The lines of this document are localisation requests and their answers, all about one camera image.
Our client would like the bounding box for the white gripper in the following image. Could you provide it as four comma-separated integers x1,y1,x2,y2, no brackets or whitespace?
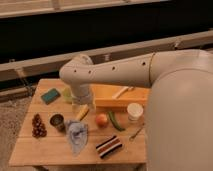
72,94,96,112

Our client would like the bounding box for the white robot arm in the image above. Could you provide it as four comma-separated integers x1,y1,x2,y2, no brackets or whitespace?
59,49,213,171

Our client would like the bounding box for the green plastic cup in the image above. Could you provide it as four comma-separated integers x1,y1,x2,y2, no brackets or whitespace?
62,87,72,103

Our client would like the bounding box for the metal cup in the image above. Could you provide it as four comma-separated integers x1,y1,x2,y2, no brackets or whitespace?
50,114,65,132

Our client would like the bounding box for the white lidded cup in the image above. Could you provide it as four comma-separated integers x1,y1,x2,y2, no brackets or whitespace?
127,103,144,121

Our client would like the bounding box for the yellow corn cob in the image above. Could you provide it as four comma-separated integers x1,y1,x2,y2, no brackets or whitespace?
75,105,89,121

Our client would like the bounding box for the orange plastic bin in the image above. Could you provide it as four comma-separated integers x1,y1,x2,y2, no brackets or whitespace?
91,84,149,107

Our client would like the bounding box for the red yellow apple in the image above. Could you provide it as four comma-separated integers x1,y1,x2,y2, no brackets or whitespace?
95,113,108,127

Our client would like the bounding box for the teal sponge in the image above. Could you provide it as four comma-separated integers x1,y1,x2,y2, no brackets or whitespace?
41,88,60,105

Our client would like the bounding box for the blue grey cloth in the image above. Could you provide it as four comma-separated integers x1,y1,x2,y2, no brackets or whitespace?
65,120,88,156

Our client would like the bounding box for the green pepper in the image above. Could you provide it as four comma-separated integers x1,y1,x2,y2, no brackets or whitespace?
108,111,125,131

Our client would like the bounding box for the wooden table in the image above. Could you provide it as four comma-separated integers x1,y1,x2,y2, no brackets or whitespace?
9,79,146,166

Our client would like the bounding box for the white spoon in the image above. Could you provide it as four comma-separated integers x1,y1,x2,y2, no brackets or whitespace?
112,86,134,99

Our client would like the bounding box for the bunch of dark grapes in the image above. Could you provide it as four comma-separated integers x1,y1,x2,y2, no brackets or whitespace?
32,114,47,138

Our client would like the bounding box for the metal fork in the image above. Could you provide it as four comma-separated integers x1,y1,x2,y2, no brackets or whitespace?
129,124,145,141

